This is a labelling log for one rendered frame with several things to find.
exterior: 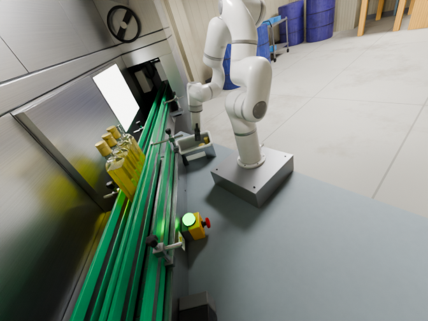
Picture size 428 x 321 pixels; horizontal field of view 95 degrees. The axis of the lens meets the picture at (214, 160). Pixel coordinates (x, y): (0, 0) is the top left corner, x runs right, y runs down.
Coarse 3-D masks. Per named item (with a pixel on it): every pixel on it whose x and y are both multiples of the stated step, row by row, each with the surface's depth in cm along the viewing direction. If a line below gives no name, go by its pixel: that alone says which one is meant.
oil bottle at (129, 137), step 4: (124, 136) 81; (128, 136) 82; (132, 136) 85; (128, 140) 81; (132, 140) 84; (132, 144) 83; (136, 144) 86; (136, 148) 85; (140, 148) 89; (140, 152) 88; (140, 156) 86; (144, 156) 91; (144, 160) 89
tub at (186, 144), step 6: (204, 132) 121; (186, 138) 122; (192, 138) 122; (210, 138) 112; (180, 144) 123; (186, 144) 124; (192, 144) 124; (198, 144) 124; (204, 144) 123; (210, 144) 108; (180, 150) 121; (186, 150) 123; (192, 150) 108
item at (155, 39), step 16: (96, 0) 128; (144, 0) 131; (112, 16) 134; (144, 16) 136; (160, 16) 149; (144, 32) 142; (160, 32) 143; (128, 48) 146; (144, 48) 147; (160, 48) 148; (128, 64) 152
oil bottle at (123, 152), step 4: (120, 148) 73; (124, 148) 74; (112, 152) 73; (116, 152) 72; (120, 152) 72; (124, 152) 73; (128, 152) 75; (120, 156) 72; (124, 156) 72; (128, 156) 74; (128, 160) 73; (132, 160) 77; (132, 164) 76; (136, 164) 79; (132, 168) 75; (136, 168) 78; (140, 168) 82; (136, 172) 77; (140, 172) 80
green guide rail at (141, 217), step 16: (144, 192) 71; (144, 208) 68; (144, 224) 65; (128, 240) 55; (144, 240) 61; (128, 256) 51; (128, 272) 49; (128, 288) 48; (112, 304) 42; (128, 304) 46; (112, 320) 40; (128, 320) 44
